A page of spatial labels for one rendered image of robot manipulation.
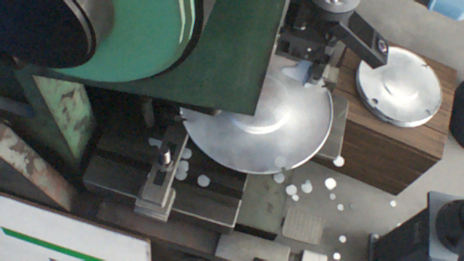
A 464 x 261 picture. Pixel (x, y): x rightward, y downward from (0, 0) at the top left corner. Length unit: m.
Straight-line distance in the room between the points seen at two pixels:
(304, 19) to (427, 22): 1.74
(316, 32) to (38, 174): 0.56
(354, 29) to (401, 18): 1.65
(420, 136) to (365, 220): 0.40
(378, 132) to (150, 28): 1.23
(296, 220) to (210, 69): 1.02
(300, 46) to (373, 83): 0.85
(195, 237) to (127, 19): 0.71
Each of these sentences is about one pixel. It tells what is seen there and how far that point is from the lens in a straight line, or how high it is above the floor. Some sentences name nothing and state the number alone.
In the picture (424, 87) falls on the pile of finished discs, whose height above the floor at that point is 0.38.
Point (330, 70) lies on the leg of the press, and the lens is 1.14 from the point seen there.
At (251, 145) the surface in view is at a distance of 0.81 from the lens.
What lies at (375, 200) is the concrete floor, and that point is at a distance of 1.73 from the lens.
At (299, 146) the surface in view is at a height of 0.78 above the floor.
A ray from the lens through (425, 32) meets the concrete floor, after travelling 2.29.
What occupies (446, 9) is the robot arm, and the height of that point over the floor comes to 1.18.
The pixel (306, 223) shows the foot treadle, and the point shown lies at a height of 0.16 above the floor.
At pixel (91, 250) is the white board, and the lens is 1.10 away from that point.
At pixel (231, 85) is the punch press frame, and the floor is 1.11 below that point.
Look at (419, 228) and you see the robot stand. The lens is 1.33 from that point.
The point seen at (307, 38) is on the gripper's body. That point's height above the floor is 1.03.
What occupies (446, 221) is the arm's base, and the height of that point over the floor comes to 0.49.
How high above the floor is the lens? 1.51
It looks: 63 degrees down
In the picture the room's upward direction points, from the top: 12 degrees clockwise
